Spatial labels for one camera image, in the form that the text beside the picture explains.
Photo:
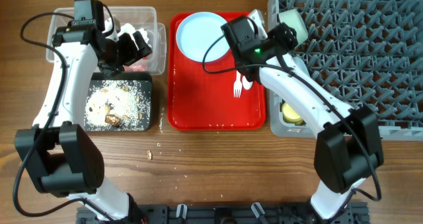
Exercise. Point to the light blue plate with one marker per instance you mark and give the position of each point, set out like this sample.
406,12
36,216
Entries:
197,32

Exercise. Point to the food crumb on table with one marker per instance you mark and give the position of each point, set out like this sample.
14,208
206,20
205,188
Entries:
149,155

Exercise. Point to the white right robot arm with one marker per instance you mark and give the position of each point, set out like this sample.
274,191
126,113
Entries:
348,148

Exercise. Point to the green bowl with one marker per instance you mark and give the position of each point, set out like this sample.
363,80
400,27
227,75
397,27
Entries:
294,20

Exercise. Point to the white plastic fork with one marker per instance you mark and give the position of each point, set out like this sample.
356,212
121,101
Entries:
237,85

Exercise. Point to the white plastic spoon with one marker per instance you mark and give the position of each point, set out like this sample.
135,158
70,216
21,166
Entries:
247,85

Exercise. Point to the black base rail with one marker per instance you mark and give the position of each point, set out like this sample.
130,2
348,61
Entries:
354,213

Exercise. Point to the red serving tray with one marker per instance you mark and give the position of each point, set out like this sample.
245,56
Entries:
198,101

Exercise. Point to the black food waste tray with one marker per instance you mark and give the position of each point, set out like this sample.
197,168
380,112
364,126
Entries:
119,105

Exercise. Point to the clear plastic waste bin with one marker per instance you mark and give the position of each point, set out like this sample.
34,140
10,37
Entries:
144,17

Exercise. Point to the red snack wrapper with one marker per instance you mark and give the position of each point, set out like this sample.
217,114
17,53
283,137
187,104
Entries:
136,68

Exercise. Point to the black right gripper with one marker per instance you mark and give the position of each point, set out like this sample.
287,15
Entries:
280,40

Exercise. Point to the crumpled white tissue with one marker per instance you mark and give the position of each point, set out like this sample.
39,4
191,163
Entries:
129,29

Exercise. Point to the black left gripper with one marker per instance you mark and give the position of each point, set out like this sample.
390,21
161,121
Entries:
132,53

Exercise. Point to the light blue bowl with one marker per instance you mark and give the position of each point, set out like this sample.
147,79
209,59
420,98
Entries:
301,64

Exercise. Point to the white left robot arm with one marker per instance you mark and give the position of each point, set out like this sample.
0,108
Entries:
56,152

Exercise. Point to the grey dishwasher rack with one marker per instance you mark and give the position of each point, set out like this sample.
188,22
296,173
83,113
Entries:
365,53

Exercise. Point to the yellow plastic cup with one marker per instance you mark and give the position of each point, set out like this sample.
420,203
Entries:
290,115

